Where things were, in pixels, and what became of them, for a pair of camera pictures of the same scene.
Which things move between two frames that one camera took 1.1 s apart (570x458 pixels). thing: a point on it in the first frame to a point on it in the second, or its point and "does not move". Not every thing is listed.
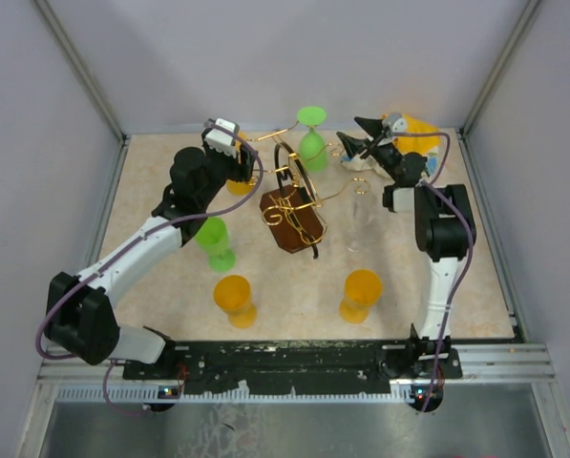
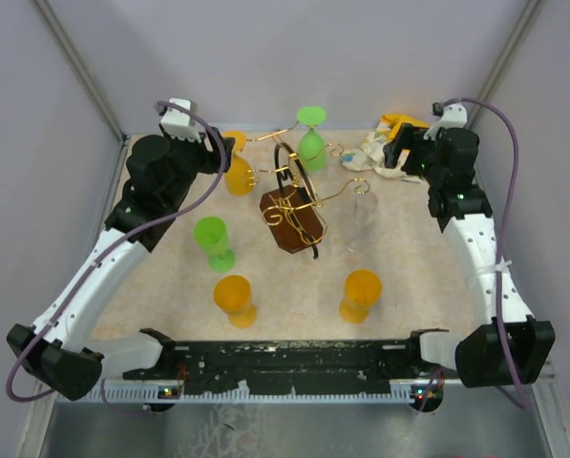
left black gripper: (242, 172) to (212, 158)
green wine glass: (212, 236) does not move
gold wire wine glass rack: (293, 208) does not move
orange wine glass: (241, 188) does not move
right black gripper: (355, 147) to (411, 138)
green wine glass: (312, 151) does not move
